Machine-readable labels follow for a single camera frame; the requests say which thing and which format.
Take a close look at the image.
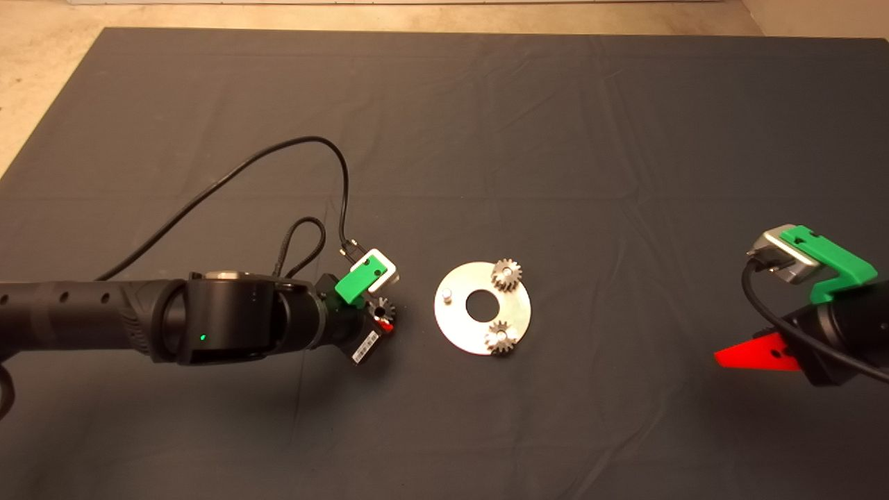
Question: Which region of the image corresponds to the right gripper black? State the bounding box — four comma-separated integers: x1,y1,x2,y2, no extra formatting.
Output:
714,306,847,388

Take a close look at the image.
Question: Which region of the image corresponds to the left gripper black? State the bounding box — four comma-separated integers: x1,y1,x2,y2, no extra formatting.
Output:
323,297,395,367

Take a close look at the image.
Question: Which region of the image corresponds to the round metal carrier plate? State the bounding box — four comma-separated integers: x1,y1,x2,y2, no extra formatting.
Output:
435,262,532,356

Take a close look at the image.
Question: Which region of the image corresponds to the dark grey table cloth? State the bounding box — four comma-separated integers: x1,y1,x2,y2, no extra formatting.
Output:
0,28,889,500

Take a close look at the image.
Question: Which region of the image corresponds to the left wrist green camera mount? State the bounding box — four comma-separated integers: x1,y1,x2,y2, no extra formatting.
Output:
335,255,385,310

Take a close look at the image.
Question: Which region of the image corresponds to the wrist green camera mount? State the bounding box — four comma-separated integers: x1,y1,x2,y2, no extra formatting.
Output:
335,255,385,310
779,225,879,304

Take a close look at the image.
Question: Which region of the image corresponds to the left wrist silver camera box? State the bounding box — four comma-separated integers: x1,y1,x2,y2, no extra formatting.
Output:
349,249,401,293

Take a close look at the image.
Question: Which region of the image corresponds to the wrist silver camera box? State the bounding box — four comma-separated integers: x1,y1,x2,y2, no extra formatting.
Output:
349,249,401,293
747,224,821,285

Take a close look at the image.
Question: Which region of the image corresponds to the smooth black camera cable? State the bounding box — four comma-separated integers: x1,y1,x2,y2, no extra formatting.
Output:
741,258,889,385
96,136,362,282

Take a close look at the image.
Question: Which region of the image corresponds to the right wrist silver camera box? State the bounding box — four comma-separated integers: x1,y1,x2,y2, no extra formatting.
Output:
747,224,821,285

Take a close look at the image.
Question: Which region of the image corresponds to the right wrist green camera mount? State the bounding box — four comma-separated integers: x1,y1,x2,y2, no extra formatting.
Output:
779,225,879,304

